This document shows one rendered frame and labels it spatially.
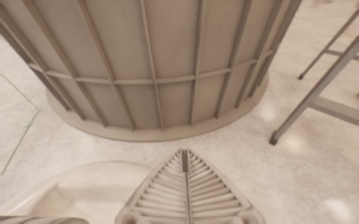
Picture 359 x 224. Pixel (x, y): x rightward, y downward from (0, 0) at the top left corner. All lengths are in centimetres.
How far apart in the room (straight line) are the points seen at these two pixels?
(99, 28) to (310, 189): 117
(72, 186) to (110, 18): 53
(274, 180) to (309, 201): 16
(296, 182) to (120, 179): 84
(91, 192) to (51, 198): 10
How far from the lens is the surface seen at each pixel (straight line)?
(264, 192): 88
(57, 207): 56
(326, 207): 102
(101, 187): 47
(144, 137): 90
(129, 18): 58
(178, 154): 17
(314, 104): 93
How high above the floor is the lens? 76
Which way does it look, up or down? 47 degrees down
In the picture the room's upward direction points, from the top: 1 degrees counter-clockwise
